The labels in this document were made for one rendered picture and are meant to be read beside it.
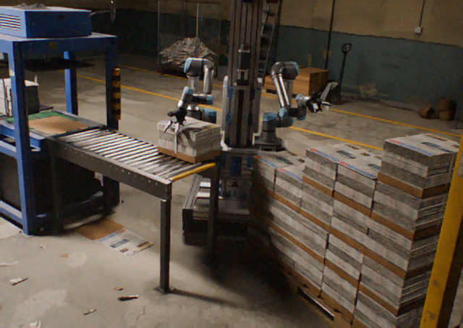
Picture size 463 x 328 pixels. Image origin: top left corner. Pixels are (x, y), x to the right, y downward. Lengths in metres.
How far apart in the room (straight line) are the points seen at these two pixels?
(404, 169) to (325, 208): 0.67
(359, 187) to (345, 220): 0.25
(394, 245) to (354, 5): 7.94
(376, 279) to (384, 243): 0.22
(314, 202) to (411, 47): 7.00
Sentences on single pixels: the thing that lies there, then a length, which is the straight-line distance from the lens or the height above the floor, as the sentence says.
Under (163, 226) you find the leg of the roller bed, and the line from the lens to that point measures 3.25.
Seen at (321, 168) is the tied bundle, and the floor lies 0.98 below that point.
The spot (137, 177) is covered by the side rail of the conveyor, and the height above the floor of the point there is 0.77.
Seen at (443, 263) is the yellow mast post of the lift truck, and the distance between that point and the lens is 2.35.
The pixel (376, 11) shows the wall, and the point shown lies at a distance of 10.12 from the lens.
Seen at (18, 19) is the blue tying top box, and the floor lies 1.68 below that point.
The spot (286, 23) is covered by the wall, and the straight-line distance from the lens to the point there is 11.01.
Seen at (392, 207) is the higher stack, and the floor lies 0.96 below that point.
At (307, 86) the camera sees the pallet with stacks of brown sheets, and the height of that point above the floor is 0.31.
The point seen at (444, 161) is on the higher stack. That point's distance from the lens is 2.63.
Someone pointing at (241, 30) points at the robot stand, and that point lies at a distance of 4.04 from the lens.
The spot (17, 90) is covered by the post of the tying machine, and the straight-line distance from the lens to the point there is 3.93.
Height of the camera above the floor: 1.98
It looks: 19 degrees down
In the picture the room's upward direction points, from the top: 4 degrees clockwise
